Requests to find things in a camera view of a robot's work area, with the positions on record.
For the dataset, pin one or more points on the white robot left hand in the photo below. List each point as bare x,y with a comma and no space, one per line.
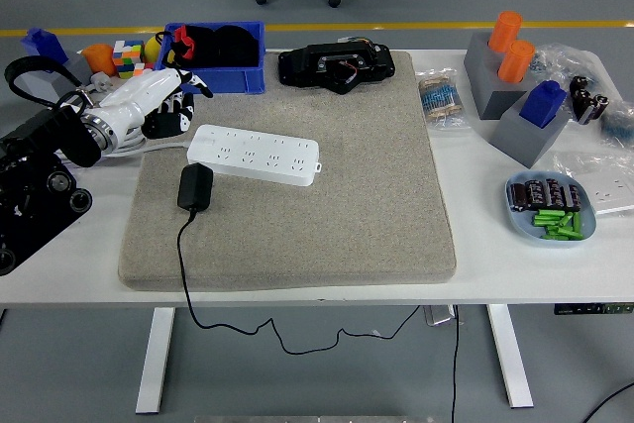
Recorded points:
143,93

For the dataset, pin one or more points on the black plug adapter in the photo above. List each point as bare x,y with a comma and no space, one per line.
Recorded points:
195,187

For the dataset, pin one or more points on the white power strip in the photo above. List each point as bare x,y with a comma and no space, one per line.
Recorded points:
257,155

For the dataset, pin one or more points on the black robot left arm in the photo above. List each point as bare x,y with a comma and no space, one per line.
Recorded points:
30,185

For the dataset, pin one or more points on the grey power plug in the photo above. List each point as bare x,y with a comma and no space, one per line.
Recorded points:
101,81

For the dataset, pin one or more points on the yellow ball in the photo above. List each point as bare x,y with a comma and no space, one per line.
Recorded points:
151,49

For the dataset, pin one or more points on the orange cup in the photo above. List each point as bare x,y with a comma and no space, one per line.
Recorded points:
99,59

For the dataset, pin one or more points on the blue plastic bin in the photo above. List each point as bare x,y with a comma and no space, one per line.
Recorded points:
223,80

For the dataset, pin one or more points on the black cloth pouch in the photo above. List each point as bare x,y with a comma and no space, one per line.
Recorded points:
228,46

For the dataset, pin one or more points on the blue bottle-shaped block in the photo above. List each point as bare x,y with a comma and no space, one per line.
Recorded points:
47,46
542,103

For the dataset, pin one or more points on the black machine housing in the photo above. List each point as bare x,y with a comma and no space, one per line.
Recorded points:
307,66

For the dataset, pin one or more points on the grey-brown mat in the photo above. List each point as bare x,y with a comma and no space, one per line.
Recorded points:
322,220

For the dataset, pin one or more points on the white table leg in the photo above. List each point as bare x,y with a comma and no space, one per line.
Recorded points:
156,358
510,358

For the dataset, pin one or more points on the clear bag of resistors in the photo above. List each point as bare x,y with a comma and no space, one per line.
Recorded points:
441,101

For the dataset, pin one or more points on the large grey block holder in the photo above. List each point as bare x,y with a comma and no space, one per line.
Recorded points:
488,81

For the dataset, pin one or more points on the orange cylinder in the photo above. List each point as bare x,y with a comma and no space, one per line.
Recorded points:
505,31
515,61

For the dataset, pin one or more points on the grey metal box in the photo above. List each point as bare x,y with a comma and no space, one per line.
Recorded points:
438,315

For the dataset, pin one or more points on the black capacitor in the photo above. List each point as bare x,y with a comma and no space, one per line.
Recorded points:
573,196
536,193
518,196
578,86
555,192
601,105
586,107

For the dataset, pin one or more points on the light blue plate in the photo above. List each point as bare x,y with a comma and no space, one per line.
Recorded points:
520,227

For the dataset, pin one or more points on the crumpled clear plastic bag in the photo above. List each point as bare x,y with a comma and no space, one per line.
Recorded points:
560,59

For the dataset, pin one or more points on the green battery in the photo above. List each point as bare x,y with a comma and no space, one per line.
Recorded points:
550,214
577,224
559,230
545,220
566,221
562,237

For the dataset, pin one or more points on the flat clear plastic bag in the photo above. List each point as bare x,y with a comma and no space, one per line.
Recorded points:
569,165

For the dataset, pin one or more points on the bag of blue resistors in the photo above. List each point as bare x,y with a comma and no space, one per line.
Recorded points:
619,123

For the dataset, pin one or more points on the black table control panel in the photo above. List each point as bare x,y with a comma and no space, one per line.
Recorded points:
589,309

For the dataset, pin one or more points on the white wall socket panel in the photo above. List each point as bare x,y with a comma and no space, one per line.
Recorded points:
611,192

